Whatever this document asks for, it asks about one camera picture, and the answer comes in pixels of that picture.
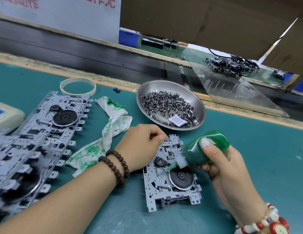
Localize person's right hand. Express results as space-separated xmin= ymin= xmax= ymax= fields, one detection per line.
xmin=198 ymin=137 xmax=269 ymax=225

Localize person's left hand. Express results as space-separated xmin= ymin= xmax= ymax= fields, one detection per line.
xmin=114 ymin=124 xmax=168 ymax=173

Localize green glue squeeze bottle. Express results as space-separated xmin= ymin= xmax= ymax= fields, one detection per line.
xmin=166 ymin=130 xmax=230 ymax=171

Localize pile of small metal parts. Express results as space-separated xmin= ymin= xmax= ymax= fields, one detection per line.
xmin=142 ymin=90 xmax=197 ymax=127

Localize round metal bowl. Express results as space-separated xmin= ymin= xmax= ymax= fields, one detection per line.
xmin=136 ymin=80 xmax=207 ymax=131

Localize finished mechanisms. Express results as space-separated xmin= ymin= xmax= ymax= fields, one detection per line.
xmin=205 ymin=55 xmax=260 ymax=77

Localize black conveyor belt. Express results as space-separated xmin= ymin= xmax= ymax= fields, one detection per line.
xmin=0 ymin=17 xmax=303 ymax=122

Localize person's left forearm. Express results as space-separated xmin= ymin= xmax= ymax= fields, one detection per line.
xmin=0 ymin=163 xmax=118 ymax=234

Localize white green-stained cloth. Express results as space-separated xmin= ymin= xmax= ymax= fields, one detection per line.
xmin=65 ymin=96 xmax=133 ymax=177

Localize clear plastic sheet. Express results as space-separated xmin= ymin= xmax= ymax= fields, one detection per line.
xmin=191 ymin=61 xmax=290 ymax=118

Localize black flat box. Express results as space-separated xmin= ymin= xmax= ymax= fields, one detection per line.
xmin=141 ymin=36 xmax=164 ymax=49

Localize blue plastic bin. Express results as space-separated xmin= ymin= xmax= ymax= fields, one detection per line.
xmin=283 ymin=73 xmax=303 ymax=93
xmin=118 ymin=28 xmax=141 ymax=47

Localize white blue power strip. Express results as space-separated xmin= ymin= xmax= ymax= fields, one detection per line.
xmin=0 ymin=100 xmax=26 ymax=137

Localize brown cardboard panel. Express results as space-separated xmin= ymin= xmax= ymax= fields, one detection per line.
xmin=120 ymin=0 xmax=303 ymax=78

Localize white paper sign red text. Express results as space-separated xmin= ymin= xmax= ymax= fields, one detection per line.
xmin=0 ymin=0 xmax=122 ymax=43

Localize brown bead bracelet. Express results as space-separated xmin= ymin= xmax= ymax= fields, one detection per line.
xmin=98 ymin=150 xmax=130 ymax=188

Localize red white bead bracelet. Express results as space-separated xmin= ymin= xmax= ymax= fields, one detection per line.
xmin=234 ymin=202 xmax=290 ymax=234

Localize white tape ring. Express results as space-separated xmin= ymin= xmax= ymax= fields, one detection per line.
xmin=60 ymin=77 xmax=97 ymax=97

